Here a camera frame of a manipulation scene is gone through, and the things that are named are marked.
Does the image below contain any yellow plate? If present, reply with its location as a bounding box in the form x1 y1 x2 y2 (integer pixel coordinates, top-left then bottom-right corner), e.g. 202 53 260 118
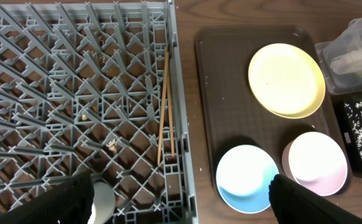
248 43 326 119

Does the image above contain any grey dishwasher rack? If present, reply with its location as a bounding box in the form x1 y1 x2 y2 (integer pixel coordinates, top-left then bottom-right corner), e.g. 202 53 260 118
0 1 198 223

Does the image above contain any black tray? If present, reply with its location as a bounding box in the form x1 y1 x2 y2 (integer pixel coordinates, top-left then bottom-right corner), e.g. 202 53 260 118
332 93 362 178

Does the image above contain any white cup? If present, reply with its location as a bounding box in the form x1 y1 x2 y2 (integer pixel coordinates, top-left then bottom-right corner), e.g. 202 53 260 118
88 182 116 224

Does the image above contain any pink bowl with rice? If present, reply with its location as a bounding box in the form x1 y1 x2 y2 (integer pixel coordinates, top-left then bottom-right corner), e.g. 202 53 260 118
282 131 348 197

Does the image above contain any wooden chopstick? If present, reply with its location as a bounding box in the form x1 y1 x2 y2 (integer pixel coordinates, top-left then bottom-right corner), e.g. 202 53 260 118
166 68 175 157
157 47 169 166

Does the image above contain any white napkin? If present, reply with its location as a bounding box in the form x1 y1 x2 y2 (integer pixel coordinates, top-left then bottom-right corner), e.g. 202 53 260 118
330 49 362 75

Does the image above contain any light blue bowl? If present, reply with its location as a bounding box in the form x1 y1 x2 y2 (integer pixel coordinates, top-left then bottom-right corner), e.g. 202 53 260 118
215 144 279 214

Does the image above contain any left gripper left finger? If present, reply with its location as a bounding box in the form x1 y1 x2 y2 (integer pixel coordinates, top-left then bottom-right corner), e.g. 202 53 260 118
0 172 95 224

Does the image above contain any clear plastic bin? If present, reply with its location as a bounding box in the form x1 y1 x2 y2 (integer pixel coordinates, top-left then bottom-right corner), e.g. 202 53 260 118
315 18 362 95

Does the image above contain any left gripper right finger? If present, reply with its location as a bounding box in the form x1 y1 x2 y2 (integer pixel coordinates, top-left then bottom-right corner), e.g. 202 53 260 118
269 174 362 224

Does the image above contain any dark brown serving tray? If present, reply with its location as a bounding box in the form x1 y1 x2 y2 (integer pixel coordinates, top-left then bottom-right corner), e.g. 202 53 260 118
195 25 353 215

